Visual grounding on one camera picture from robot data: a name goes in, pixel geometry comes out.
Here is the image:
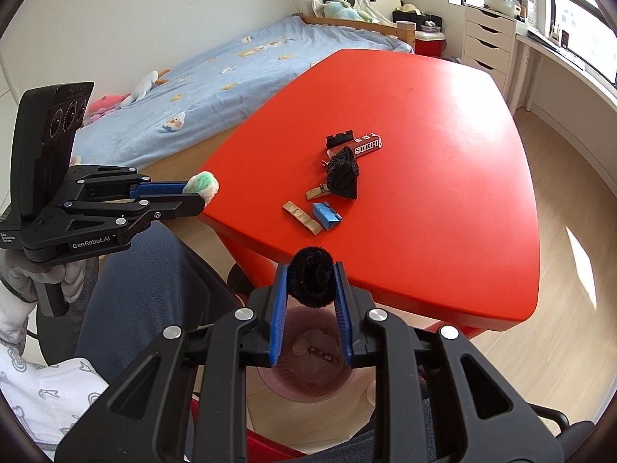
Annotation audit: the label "pink waste bin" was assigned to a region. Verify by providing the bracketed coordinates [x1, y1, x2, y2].
[248, 306, 374, 403]

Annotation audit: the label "white crumpled tissue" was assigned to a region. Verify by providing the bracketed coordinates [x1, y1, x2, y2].
[289, 329, 333, 372]

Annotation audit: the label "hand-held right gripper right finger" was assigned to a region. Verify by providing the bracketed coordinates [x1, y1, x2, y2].
[332, 262, 566, 463]

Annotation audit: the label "white goose plush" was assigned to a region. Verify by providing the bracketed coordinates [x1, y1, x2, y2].
[120, 70, 172, 104]

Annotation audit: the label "person's leg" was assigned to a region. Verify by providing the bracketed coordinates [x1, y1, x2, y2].
[308, 424, 377, 463]
[76, 222, 251, 387]

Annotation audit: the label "white oval container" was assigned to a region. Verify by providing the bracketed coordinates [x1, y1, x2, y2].
[482, 0, 524, 15]

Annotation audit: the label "white drawer unit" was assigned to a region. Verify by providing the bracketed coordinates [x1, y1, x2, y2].
[462, 4, 518, 100]

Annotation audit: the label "person's left hand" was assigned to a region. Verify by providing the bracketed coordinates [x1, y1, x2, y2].
[0, 251, 86, 304]

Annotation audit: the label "black bag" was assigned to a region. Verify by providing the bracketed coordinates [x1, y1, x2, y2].
[393, 10, 443, 32]

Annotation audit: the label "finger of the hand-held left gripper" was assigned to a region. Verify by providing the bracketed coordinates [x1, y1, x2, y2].
[31, 194, 206, 242]
[67, 164, 194, 201]

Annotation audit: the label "brown candy wrapper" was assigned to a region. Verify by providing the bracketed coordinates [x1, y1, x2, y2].
[328, 132, 385, 159]

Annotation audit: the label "person's right leg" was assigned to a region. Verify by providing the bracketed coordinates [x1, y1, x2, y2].
[308, 424, 377, 463]

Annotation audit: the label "black framed window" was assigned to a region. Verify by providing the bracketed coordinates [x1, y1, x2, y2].
[446, 0, 617, 90]

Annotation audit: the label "white desk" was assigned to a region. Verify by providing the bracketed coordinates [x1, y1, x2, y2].
[506, 26, 617, 117]

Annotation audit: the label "pink plush toy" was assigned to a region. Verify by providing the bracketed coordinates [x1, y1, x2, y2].
[84, 93, 132, 126]

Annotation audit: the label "person's left leg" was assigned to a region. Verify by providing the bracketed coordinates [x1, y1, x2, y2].
[76, 222, 251, 387]

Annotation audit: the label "black office chair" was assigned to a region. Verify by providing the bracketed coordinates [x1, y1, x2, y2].
[29, 258, 598, 459]

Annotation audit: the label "green white pom-pom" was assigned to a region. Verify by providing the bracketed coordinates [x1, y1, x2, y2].
[185, 170, 221, 202]

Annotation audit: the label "red table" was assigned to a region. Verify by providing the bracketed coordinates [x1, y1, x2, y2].
[199, 49, 539, 343]

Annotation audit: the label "small blue box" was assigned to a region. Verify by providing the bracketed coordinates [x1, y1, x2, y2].
[311, 201, 343, 230]

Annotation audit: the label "person's left shoe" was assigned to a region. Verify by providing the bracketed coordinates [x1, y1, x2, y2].
[226, 263, 261, 307]

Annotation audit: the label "red cooler box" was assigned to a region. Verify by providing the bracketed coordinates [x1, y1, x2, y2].
[413, 30, 447, 57]

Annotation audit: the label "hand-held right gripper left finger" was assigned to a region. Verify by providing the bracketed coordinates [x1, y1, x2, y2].
[54, 263, 290, 463]

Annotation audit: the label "light blue plush toy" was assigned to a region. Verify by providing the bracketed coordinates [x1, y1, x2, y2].
[320, 0, 381, 22]

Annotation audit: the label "black plastic piece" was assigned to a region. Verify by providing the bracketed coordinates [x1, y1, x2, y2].
[326, 129, 356, 149]

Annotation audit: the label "black fuzzy ball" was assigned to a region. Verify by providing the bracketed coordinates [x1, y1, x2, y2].
[287, 246, 337, 308]

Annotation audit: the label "person's left forearm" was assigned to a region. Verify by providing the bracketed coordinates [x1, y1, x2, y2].
[0, 284, 111, 461]

